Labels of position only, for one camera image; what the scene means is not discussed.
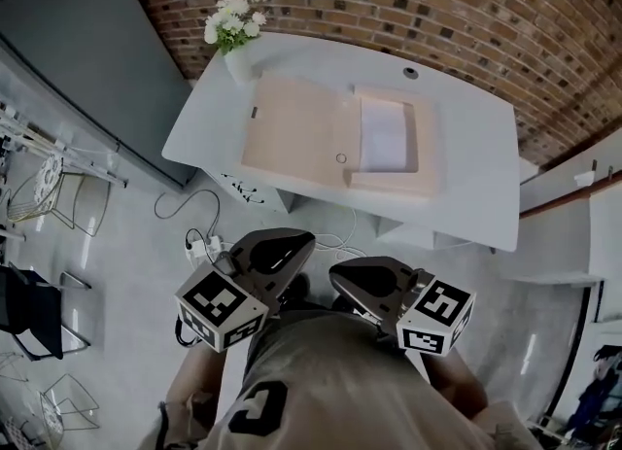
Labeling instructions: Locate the white desk with drawers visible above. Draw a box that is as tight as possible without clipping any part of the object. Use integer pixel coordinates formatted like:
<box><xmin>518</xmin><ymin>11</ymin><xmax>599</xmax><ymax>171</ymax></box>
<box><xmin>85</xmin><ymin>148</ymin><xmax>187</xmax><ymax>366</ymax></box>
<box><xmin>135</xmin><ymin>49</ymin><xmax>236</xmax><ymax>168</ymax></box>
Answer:
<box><xmin>161</xmin><ymin>31</ymin><xmax>522</xmax><ymax>253</ymax></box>

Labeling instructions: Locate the person's right forearm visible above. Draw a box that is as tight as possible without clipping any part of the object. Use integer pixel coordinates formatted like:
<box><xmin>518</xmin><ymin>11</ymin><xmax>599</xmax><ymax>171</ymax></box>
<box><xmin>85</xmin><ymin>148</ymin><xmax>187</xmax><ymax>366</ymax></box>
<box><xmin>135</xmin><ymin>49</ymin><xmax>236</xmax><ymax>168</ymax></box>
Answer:
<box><xmin>412</xmin><ymin>348</ymin><xmax>490</xmax><ymax>420</ymax></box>

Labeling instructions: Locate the white A4 paper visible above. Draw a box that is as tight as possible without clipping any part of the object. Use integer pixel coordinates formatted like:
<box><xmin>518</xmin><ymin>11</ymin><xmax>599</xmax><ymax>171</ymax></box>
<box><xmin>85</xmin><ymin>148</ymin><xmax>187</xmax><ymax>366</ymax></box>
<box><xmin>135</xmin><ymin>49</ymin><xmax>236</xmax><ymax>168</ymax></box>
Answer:
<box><xmin>359</xmin><ymin>97</ymin><xmax>408</xmax><ymax>172</ymax></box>

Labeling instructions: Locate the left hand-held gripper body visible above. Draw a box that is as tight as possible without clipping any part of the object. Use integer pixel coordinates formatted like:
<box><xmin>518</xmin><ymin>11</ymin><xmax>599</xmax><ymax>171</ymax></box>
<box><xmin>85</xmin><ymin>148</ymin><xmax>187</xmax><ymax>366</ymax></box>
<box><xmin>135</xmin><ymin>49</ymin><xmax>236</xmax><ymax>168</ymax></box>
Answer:
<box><xmin>174</xmin><ymin>250</ymin><xmax>282</xmax><ymax>353</ymax></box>

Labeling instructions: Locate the wire chair with patterned cushion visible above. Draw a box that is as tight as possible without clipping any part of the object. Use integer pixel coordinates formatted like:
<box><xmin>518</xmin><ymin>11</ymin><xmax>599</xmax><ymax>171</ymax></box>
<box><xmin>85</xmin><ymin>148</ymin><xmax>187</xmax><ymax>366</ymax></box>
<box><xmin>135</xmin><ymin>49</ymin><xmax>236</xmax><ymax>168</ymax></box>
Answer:
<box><xmin>7</xmin><ymin>154</ymin><xmax>113</xmax><ymax>238</ymax></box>
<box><xmin>38</xmin><ymin>372</ymin><xmax>101</xmax><ymax>439</ymax></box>

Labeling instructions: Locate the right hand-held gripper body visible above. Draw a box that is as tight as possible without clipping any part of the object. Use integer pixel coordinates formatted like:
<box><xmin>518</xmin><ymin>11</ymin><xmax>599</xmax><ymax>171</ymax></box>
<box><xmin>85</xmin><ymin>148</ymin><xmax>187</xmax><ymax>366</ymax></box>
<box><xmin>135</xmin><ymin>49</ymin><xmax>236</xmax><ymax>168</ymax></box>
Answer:
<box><xmin>376</xmin><ymin>269</ymin><xmax>477</xmax><ymax>357</ymax></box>

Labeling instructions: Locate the white flower bouquet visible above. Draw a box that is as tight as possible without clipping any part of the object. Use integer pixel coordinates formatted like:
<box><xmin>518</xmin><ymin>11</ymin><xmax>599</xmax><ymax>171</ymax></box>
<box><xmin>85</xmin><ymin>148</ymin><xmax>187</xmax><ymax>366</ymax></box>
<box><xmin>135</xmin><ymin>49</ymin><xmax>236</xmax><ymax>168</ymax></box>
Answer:
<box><xmin>203</xmin><ymin>0</ymin><xmax>268</xmax><ymax>55</ymax></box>

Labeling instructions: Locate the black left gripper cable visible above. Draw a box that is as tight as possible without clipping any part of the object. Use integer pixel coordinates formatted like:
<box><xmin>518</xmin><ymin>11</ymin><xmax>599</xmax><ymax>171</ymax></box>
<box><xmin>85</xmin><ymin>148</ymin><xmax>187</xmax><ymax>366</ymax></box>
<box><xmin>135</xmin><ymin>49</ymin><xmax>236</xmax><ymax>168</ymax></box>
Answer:
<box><xmin>173</xmin><ymin>316</ymin><xmax>196</xmax><ymax>348</ymax></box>

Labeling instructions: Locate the person's beige t-shirt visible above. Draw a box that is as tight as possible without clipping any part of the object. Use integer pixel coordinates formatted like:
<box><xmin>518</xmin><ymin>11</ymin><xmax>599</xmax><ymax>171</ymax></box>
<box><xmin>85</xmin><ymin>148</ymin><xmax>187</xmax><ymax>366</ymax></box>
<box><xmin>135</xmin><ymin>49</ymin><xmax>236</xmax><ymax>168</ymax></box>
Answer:
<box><xmin>145</xmin><ymin>309</ymin><xmax>540</xmax><ymax>450</ymax></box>

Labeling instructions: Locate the black chair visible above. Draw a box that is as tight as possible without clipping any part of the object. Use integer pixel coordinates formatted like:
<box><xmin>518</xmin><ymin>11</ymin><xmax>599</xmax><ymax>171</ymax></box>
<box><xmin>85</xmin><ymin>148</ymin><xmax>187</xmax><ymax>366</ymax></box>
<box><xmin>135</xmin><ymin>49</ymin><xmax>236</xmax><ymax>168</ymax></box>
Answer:
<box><xmin>0</xmin><ymin>262</ymin><xmax>93</xmax><ymax>361</ymax></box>

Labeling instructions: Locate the person's left black shoe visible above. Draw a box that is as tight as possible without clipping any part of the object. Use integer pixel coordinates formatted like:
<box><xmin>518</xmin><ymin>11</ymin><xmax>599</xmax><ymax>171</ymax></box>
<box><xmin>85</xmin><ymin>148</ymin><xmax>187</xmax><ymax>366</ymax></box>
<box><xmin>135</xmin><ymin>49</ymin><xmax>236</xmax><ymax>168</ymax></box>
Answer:
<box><xmin>286</xmin><ymin>275</ymin><xmax>312</xmax><ymax>303</ymax></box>

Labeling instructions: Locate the white floor cable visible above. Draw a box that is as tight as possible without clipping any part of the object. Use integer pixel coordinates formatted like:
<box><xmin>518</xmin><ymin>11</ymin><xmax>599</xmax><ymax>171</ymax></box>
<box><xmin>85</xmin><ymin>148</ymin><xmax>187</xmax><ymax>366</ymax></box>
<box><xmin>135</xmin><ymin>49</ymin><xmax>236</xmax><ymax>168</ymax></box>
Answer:
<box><xmin>310</xmin><ymin>204</ymin><xmax>362</xmax><ymax>264</ymax></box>

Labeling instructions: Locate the grey refrigerator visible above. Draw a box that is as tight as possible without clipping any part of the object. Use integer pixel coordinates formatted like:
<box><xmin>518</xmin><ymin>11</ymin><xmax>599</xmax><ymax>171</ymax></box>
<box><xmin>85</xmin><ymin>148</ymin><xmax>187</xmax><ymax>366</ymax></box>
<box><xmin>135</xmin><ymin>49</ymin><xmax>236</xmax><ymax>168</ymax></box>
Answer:
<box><xmin>0</xmin><ymin>0</ymin><xmax>198</xmax><ymax>190</ymax></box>

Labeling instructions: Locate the white power strip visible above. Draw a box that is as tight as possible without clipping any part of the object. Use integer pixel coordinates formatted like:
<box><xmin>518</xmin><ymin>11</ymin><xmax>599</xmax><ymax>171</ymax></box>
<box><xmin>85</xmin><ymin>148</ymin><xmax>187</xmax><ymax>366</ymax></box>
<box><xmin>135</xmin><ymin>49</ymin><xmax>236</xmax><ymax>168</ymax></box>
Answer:
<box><xmin>187</xmin><ymin>237</ymin><xmax>225</xmax><ymax>260</ymax></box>

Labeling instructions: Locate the grey floor cable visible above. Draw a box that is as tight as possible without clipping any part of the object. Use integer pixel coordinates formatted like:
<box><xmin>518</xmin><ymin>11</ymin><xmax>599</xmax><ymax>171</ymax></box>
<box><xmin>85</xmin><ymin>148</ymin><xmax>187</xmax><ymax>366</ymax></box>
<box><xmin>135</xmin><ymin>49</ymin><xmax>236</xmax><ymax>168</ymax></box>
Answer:
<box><xmin>154</xmin><ymin>189</ymin><xmax>221</xmax><ymax>240</ymax></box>

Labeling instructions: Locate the person's left forearm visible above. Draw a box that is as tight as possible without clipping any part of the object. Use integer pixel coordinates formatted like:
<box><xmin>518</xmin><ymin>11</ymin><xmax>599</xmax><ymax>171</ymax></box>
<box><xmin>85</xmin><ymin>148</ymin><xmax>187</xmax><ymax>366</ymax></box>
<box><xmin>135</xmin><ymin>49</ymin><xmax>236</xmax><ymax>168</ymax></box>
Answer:
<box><xmin>164</xmin><ymin>340</ymin><xmax>234</xmax><ymax>444</ymax></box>

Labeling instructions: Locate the white metal rack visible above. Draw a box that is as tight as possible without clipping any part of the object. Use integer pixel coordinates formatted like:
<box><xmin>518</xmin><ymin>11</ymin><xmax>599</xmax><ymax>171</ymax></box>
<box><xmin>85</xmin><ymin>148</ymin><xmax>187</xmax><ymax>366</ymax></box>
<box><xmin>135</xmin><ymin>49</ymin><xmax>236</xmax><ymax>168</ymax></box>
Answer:
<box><xmin>0</xmin><ymin>102</ymin><xmax>130</xmax><ymax>190</ymax></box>

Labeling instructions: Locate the black power cable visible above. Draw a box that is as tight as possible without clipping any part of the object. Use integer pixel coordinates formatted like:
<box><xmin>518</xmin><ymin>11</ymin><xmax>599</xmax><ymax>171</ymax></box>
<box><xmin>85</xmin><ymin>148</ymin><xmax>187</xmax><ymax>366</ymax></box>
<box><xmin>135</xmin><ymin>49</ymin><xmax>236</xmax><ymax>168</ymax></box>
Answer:
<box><xmin>186</xmin><ymin>227</ymin><xmax>229</xmax><ymax>269</ymax></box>

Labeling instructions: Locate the beige file box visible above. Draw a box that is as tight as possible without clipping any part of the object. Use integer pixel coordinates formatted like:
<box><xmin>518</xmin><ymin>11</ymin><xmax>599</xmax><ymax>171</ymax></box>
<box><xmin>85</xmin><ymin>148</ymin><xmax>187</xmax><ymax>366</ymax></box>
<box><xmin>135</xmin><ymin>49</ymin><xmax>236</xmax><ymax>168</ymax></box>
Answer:
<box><xmin>236</xmin><ymin>74</ymin><xmax>441</xmax><ymax>200</ymax></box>

